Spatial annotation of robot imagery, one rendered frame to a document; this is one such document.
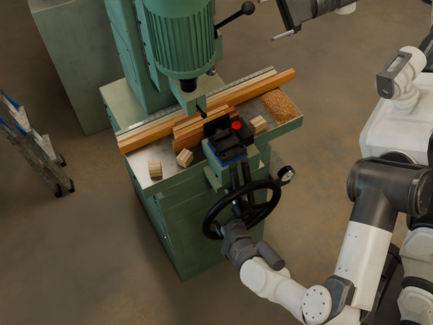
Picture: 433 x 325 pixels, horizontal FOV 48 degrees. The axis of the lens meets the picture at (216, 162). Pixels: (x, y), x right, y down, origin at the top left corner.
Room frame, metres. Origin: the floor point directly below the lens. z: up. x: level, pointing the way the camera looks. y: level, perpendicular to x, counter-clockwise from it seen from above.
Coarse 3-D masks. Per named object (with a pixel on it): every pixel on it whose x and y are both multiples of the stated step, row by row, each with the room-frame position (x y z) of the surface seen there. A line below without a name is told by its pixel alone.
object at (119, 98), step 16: (208, 80) 1.32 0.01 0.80; (112, 96) 1.27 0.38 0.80; (128, 96) 1.27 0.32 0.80; (112, 112) 1.19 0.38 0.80; (128, 112) 1.19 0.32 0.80; (144, 112) 1.18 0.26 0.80; (160, 192) 0.83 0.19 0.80; (176, 192) 0.83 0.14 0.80; (192, 192) 0.85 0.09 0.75; (160, 208) 0.80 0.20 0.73
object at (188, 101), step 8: (168, 80) 1.10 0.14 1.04; (176, 80) 1.08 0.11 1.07; (176, 88) 1.05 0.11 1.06; (200, 88) 1.03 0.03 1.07; (176, 96) 1.06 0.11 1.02; (184, 96) 1.01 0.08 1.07; (192, 96) 1.00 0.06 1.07; (200, 96) 1.00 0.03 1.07; (184, 104) 1.00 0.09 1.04; (192, 104) 0.99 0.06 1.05; (200, 104) 1.00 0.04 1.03; (192, 112) 0.99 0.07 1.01
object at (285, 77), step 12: (288, 72) 1.20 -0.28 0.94; (264, 84) 1.15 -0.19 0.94; (276, 84) 1.17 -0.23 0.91; (228, 96) 1.11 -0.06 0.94; (240, 96) 1.11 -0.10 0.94; (252, 96) 1.13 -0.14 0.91; (180, 120) 1.02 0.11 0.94; (144, 132) 0.98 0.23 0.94; (156, 132) 0.98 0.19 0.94; (168, 132) 0.99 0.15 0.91; (120, 144) 0.94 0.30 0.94; (132, 144) 0.94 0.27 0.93; (144, 144) 0.96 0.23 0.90
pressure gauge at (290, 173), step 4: (284, 168) 0.96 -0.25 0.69; (288, 168) 0.96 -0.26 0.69; (292, 168) 0.96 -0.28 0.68; (280, 172) 0.95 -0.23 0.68; (284, 172) 0.94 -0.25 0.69; (288, 172) 0.94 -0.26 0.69; (292, 172) 0.95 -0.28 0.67; (280, 176) 0.94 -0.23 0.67; (284, 176) 0.94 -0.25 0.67; (292, 176) 0.95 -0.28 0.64; (284, 180) 0.94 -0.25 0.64; (288, 180) 0.94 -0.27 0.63
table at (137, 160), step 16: (256, 96) 1.13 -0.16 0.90; (240, 112) 1.07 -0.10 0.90; (256, 112) 1.06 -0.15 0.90; (272, 128) 0.99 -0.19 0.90; (288, 128) 1.01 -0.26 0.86; (160, 144) 0.95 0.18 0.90; (256, 144) 0.96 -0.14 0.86; (128, 160) 0.90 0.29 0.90; (144, 160) 0.90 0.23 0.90; (160, 160) 0.89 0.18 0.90; (176, 160) 0.89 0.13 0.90; (192, 160) 0.88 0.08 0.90; (144, 176) 0.83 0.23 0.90; (160, 176) 0.83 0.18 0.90; (176, 176) 0.83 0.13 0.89; (192, 176) 0.85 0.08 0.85; (208, 176) 0.84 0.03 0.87; (144, 192) 0.79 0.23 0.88
